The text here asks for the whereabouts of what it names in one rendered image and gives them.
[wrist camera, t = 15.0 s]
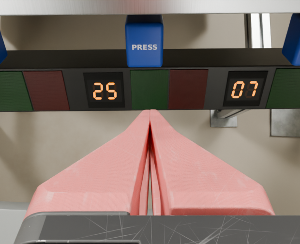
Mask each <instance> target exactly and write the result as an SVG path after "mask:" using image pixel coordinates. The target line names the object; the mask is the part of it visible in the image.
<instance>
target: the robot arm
mask: <svg viewBox="0 0 300 244"><path fill-rule="evenodd" d="M149 181H151V197H152V213H153V215H147V213H148V197H149ZM14 244H300V215H275V213H274V210H273V208H272V206H271V203H270V201H269V198H268V196H267V193H266V191H265V189H264V188H263V186H262V185H260V184H259V183H257V182H256V181H254V180H252V179H251V178H249V177H248V176H246V175H245V174H243V173H241V172H240V171H238V170H237V169H235V168H234V167H232V166H231V165H229V164H227V163H226V162H224V161H223V160H221V159H219V158H218V157H216V156H215V155H213V154H212V153H210V152H208V151H207V150H205V149H203V148H202V147H200V146H199V145H197V144H195V143H194V142H192V141H191V140H189V139H188V138H186V137H185V136H183V135H181V134H180V133H178V132H177V131H176V130H175V129H174V128H173V127H172V126H171V125H170V124H169V123H168V122H167V120H166V119H165V118H164V117H163V116H162V115H161V114H160V113H159V111H157V110H155V109H151V110H143V111H142V112H141V113H140V114H139V115H138V116H137V118H136V119H135V120H134V121H133V122H132V123H131V124H130V125H129V127H128V128H127V129H126V130H125V131H124V132H122V133H121V134H119V135H118V136H116V137H115V138H113V139H111V140H110V141H109V142H107V143H105V144H104V145H102V146H101V147H99V148H98V149H96V150H94V151H93V152H91V153H89V154H88V155H86V156H85V157H83V158H82V159H80V160H78V161H77V162H75V163H74V164H72V165H71V166H69V167H68V168H66V169H64V170H63V171H61V172H60V173H58V174H57V175H55V176H53V177H52V178H50V179H49V180H47V181H46V182H44V183H42V184H41V185H39V186H38V187H37V189H36V191H35V192H34V195H33V197H32V199H31V202H30V204H29V207H28V209H27V212H26V214H25V217H24V219H23V222H22V224H21V227H20V229H19V231H18V234H17V236H16V239H15V241H14Z"/></svg>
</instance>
